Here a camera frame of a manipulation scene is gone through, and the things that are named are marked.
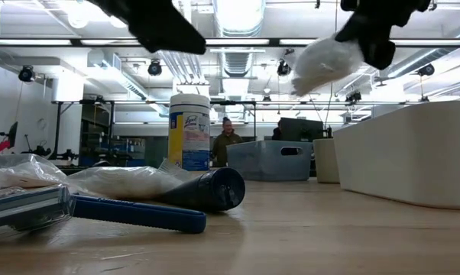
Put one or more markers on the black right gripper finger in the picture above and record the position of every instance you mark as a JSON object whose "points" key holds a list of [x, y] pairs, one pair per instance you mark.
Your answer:
{"points": [[381, 47], [358, 28]]}

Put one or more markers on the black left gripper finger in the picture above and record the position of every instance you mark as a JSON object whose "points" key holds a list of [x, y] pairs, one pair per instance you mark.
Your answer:
{"points": [[161, 26]]}

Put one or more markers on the clear bag white cotton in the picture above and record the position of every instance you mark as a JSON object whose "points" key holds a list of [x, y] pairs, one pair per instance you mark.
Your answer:
{"points": [[20, 172], [321, 65]]}

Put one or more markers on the clear vanity pack bag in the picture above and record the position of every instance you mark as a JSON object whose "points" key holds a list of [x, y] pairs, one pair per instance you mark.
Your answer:
{"points": [[127, 181]]}

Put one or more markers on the dark shave butter tube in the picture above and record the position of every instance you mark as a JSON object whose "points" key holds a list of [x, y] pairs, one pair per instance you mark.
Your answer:
{"points": [[211, 189]]}

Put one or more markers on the black ceiling spotlight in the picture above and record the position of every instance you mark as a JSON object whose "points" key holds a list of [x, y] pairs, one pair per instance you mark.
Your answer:
{"points": [[283, 68], [154, 68], [26, 73], [426, 70]]}

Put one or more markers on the large white plastic bin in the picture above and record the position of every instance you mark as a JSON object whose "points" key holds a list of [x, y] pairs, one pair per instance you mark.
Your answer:
{"points": [[405, 153]]}

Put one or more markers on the white yellow wipes canister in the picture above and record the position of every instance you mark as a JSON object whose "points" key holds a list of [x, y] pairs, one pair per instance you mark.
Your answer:
{"points": [[190, 133]]}

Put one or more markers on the dark computer monitor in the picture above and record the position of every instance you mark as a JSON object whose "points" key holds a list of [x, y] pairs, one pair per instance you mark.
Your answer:
{"points": [[300, 130]]}

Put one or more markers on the small white plastic bin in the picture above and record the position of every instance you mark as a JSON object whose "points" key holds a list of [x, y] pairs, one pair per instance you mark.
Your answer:
{"points": [[325, 160]]}

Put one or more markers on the person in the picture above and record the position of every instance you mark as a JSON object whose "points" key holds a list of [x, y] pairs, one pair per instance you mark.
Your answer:
{"points": [[226, 149], [276, 133]]}

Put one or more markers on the blue storage shelf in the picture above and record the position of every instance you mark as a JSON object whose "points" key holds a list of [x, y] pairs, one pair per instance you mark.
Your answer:
{"points": [[115, 153]]}

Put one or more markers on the blue disposable razor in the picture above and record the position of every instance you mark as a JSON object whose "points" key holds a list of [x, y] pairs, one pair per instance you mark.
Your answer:
{"points": [[138, 214]]}

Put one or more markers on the red black machine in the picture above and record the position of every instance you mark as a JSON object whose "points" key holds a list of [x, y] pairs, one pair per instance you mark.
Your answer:
{"points": [[0, 147]]}

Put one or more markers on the silver ceiling air duct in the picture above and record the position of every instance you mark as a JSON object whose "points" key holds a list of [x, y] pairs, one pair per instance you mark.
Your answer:
{"points": [[237, 61]]}

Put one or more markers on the background black rig frame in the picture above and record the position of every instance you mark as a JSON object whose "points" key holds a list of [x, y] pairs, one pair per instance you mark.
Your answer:
{"points": [[58, 130]]}

